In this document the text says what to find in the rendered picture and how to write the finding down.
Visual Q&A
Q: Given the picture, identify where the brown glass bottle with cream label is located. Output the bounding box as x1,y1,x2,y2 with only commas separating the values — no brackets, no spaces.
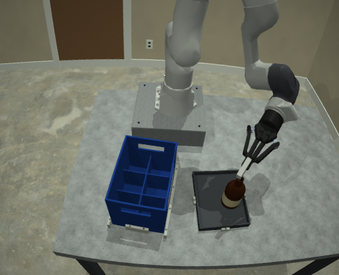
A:
221,177,246,209

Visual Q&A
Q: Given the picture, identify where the dark blue divided crate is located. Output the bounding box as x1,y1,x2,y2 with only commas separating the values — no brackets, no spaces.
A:
105,135,178,233

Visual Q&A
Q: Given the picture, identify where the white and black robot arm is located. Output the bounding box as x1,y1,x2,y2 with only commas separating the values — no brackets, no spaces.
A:
155,0,300,123

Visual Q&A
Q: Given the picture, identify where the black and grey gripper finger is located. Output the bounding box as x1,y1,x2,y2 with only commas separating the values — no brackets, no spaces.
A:
238,131,280,179
236,125,264,178

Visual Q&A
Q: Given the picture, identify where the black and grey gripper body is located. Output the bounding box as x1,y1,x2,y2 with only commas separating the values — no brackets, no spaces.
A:
255,109,284,144

